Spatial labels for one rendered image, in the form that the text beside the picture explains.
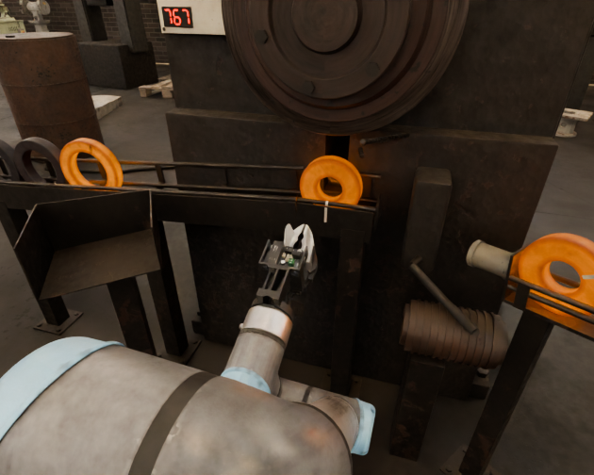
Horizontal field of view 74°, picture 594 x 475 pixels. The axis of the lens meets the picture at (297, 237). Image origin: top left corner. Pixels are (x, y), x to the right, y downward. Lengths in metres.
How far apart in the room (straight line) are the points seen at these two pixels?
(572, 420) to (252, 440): 1.43
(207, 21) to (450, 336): 0.93
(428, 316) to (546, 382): 0.81
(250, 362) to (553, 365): 1.36
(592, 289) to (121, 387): 0.75
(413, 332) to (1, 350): 1.52
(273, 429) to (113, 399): 0.10
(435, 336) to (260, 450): 0.73
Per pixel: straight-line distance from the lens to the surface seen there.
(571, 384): 1.73
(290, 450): 0.27
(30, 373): 0.33
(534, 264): 0.88
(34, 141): 1.41
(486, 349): 0.97
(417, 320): 0.94
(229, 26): 0.93
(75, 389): 0.30
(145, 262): 1.00
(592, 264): 0.83
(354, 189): 0.96
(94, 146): 1.26
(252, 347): 0.58
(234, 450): 0.26
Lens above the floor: 1.15
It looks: 32 degrees down
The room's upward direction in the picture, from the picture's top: straight up
